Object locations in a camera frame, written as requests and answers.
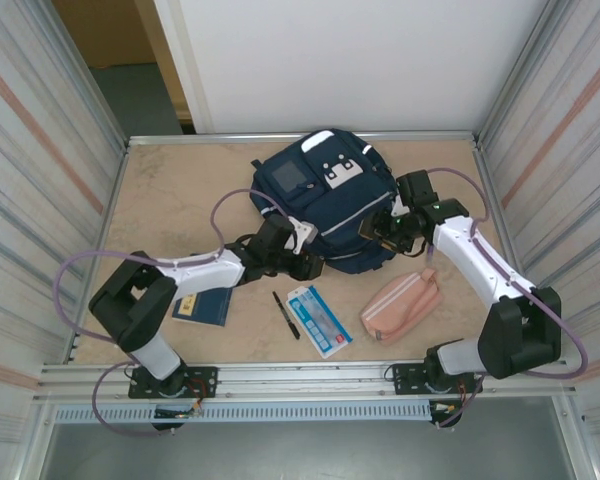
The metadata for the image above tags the navy blue backpack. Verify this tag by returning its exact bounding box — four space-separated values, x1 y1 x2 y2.
249 128 399 275

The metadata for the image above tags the blue white stationery packet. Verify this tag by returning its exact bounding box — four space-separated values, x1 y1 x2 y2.
285 285 355 359

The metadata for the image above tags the pink pencil pouch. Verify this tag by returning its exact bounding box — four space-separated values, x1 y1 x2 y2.
359 268 444 346

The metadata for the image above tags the navy notebook with yellow label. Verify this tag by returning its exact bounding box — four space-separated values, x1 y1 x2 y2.
172 287 234 327

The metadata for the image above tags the black pen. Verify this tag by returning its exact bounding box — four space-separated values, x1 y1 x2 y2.
272 291 301 341

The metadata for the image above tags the brown door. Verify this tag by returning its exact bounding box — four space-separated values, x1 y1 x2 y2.
52 0 194 122

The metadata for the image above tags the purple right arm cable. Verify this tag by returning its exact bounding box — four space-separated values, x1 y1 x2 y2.
427 167 590 429

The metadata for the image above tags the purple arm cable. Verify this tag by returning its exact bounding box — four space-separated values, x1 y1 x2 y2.
53 189 301 437
427 167 590 429

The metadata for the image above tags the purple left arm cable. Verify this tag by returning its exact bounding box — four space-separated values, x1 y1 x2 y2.
53 189 301 437

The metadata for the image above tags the wide aluminium mounting rail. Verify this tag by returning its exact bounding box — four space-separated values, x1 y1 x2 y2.
37 355 579 404

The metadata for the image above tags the long aluminium table edge rail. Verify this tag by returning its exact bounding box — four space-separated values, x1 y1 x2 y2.
127 130 481 147

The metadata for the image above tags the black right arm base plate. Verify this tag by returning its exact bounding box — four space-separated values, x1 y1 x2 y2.
390 362 484 396

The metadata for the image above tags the grey slotted cable duct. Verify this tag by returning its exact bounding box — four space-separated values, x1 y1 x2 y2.
53 402 434 425

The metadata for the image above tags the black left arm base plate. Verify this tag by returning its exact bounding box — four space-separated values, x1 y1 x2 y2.
128 366 219 400

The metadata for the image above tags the small circuit board with wires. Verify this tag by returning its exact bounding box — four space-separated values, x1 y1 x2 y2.
152 403 205 432
428 399 465 430

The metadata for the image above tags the aluminium frame post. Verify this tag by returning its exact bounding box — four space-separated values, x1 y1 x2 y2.
42 0 131 151
477 0 569 146

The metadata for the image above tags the white door frame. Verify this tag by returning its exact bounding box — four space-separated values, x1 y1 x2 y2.
152 0 215 135

